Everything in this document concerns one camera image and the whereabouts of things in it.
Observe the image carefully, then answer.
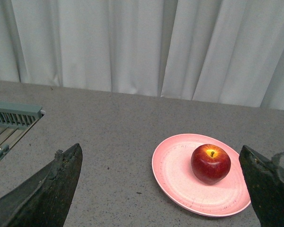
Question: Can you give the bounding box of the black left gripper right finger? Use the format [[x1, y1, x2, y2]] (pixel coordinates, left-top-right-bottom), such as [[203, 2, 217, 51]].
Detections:
[[239, 145, 284, 227]]

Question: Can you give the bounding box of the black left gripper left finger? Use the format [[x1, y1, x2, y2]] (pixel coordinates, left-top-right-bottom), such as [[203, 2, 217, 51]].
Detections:
[[0, 143, 83, 227]]

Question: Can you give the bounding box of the red apple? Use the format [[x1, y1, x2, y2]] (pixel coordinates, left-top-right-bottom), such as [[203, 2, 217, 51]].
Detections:
[[190, 144, 231, 185]]

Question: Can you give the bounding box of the pink plate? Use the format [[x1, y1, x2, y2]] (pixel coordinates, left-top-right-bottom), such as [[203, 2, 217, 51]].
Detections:
[[152, 133, 251, 217]]

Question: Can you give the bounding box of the grey-green metal rack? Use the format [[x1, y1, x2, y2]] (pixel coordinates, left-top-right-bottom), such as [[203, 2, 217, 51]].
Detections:
[[0, 102, 45, 161]]

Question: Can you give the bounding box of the white curtain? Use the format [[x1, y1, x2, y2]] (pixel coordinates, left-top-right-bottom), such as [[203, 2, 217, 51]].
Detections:
[[0, 0, 284, 110]]

